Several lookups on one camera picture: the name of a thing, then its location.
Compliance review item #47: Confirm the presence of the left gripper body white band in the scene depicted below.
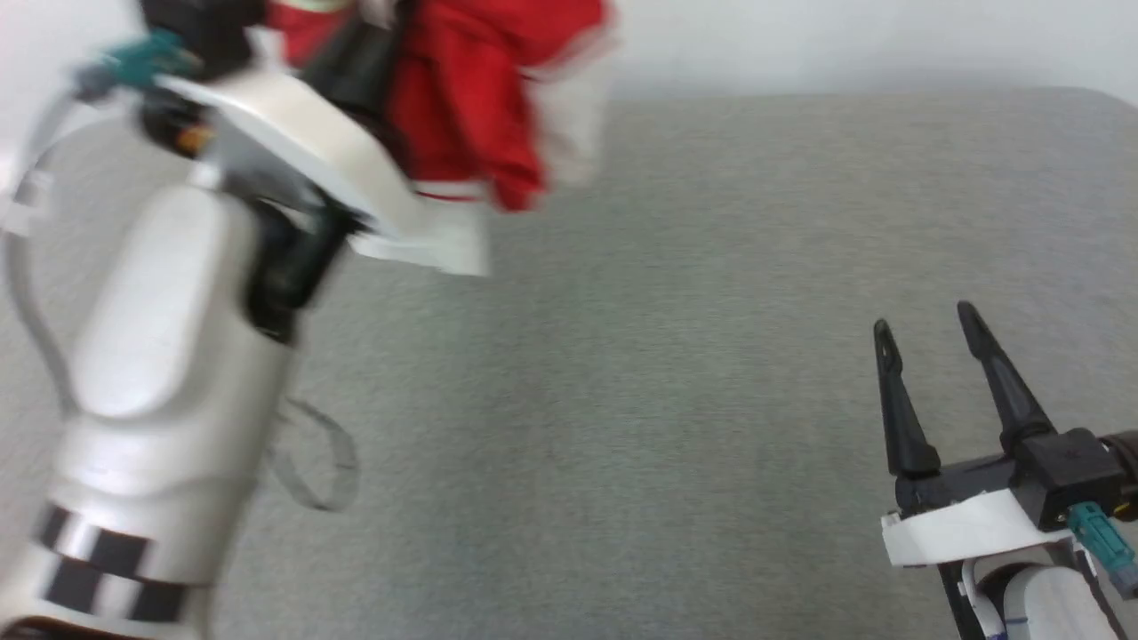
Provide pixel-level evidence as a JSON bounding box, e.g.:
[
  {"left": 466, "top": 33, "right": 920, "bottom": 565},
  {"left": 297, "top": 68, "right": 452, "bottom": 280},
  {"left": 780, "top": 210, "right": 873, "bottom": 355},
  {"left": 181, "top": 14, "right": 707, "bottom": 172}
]
[{"left": 156, "top": 4, "right": 490, "bottom": 276}]

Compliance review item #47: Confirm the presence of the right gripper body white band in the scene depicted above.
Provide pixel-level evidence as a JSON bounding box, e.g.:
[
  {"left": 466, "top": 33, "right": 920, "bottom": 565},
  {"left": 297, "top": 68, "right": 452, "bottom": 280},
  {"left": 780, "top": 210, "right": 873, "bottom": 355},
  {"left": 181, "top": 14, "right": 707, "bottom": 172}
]
[{"left": 882, "top": 455, "right": 1072, "bottom": 567}]

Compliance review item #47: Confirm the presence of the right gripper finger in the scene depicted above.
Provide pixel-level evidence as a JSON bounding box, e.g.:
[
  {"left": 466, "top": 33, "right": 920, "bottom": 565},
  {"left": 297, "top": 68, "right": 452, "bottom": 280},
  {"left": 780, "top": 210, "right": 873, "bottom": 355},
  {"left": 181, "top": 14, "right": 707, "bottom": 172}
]
[
  {"left": 958, "top": 302, "right": 1057, "bottom": 450},
  {"left": 874, "top": 320, "right": 942, "bottom": 478}
]

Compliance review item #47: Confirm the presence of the red and white garment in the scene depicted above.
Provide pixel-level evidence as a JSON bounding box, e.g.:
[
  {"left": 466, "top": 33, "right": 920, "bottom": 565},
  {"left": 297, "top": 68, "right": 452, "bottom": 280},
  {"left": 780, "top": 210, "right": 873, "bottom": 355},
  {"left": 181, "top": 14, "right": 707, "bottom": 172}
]
[{"left": 267, "top": 0, "right": 619, "bottom": 214}]

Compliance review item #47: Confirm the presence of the grey fabric sofa cushion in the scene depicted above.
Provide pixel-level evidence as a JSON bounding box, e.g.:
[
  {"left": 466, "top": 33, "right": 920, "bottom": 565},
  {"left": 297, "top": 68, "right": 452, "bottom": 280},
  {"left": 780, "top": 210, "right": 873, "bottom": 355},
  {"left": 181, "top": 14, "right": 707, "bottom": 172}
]
[{"left": 0, "top": 84, "right": 1138, "bottom": 640}]

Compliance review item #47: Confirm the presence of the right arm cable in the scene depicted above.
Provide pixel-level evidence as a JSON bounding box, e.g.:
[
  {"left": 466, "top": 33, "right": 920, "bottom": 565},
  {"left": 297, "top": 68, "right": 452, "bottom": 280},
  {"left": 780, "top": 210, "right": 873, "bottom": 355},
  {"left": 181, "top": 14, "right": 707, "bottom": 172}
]
[{"left": 938, "top": 560, "right": 1006, "bottom": 640}]

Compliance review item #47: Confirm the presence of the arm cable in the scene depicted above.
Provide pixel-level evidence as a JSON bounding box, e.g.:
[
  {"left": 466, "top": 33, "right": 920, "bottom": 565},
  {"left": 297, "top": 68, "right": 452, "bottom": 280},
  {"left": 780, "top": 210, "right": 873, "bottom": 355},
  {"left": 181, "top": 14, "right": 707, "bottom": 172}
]
[
  {"left": 938, "top": 560, "right": 1006, "bottom": 640},
  {"left": 0, "top": 89, "right": 99, "bottom": 419}
]

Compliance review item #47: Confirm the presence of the teal right camera connector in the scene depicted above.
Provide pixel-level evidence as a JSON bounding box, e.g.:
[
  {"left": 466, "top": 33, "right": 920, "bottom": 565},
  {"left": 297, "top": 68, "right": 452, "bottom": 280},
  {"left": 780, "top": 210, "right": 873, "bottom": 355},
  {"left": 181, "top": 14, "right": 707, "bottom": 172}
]
[{"left": 1065, "top": 502, "right": 1138, "bottom": 598}]

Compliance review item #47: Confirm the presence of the teal camera connector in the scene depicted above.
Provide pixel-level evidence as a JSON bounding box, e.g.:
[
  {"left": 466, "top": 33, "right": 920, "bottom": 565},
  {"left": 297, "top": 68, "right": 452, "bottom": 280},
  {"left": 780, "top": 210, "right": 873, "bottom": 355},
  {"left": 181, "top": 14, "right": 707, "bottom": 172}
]
[
  {"left": 76, "top": 31, "right": 201, "bottom": 94},
  {"left": 1065, "top": 502, "right": 1138, "bottom": 598}
]

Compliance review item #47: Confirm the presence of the teal left camera connector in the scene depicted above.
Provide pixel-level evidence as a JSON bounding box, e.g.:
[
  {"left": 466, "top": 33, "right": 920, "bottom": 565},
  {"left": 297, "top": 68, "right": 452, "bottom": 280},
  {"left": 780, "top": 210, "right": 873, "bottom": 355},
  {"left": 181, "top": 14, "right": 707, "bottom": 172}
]
[{"left": 76, "top": 31, "right": 201, "bottom": 94}]

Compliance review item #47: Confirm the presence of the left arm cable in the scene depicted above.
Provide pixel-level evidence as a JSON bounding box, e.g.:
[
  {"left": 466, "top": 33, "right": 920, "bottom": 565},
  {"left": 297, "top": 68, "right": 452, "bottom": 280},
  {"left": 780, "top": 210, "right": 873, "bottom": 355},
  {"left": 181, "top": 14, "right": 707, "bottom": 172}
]
[{"left": 0, "top": 89, "right": 99, "bottom": 419}]

